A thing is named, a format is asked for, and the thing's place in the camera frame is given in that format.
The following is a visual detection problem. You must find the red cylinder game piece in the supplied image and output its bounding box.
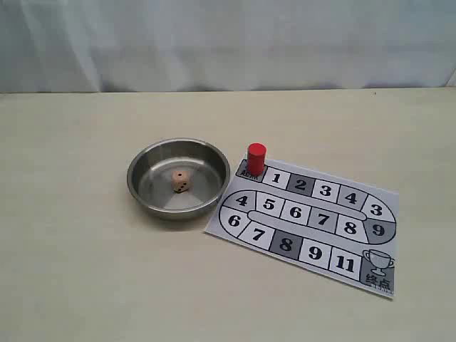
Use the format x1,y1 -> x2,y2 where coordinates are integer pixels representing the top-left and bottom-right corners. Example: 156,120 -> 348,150
247,142 -> 267,176

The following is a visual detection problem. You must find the paper game board sheet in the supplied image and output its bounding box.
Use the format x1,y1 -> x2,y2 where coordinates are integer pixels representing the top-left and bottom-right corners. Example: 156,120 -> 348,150
205,160 -> 398,298

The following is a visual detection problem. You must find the stainless steel round bowl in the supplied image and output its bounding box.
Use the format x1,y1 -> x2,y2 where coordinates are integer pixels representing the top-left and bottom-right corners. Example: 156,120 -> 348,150
127,138 -> 231,221

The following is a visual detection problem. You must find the white curtain backdrop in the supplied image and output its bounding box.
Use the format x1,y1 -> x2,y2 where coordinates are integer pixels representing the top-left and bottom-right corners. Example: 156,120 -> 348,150
1,1 -> 455,93

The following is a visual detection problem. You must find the wooden die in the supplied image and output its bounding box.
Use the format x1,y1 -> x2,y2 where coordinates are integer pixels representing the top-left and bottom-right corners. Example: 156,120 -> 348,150
172,170 -> 190,193

